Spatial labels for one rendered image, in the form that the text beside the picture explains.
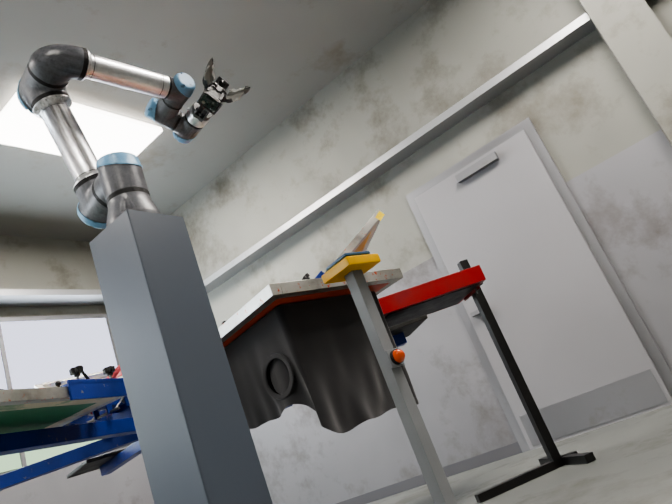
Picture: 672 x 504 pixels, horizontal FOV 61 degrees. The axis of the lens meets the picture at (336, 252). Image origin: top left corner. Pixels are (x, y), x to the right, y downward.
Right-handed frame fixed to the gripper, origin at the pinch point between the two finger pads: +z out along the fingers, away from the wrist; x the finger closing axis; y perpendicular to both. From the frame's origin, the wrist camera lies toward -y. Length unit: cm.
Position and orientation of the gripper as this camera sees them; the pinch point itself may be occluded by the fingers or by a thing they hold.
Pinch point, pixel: (232, 71)
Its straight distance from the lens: 200.8
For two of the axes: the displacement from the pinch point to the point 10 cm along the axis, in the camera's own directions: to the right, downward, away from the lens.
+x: -7.6, -5.3, -3.7
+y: -1.8, 7.2, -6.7
